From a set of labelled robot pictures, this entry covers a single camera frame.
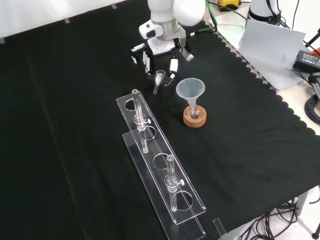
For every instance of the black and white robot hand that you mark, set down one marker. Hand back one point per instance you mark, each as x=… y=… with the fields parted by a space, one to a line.
x=160 y=47

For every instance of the translucent plastic funnel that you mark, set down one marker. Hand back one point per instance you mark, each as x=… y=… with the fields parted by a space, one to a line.
x=190 y=87

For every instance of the small glass round-bottom flask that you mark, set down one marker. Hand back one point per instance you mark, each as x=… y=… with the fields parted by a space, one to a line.
x=194 y=114

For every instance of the clear acrylic funnel stand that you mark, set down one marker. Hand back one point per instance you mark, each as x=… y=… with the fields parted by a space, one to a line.
x=160 y=160

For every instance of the grey tape piece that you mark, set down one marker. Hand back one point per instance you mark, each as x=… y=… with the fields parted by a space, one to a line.
x=113 y=6
x=67 y=21
x=2 y=40

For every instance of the yellow stop button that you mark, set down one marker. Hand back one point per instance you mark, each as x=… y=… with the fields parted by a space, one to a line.
x=226 y=3

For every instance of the pale grey board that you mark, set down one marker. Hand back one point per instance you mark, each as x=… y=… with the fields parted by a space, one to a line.
x=270 y=42

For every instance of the black bench cloth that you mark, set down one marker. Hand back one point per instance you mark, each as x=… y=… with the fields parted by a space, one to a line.
x=75 y=125

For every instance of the black power adapter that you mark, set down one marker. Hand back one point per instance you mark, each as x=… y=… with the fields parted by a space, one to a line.
x=307 y=60

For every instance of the black tripod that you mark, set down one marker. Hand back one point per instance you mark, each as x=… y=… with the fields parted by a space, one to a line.
x=312 y=40

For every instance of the small clear acrylic block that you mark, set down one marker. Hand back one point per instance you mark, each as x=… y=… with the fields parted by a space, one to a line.
x=219 y=227

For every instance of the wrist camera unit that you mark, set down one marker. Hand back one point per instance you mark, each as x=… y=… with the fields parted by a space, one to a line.
x=150 y=30

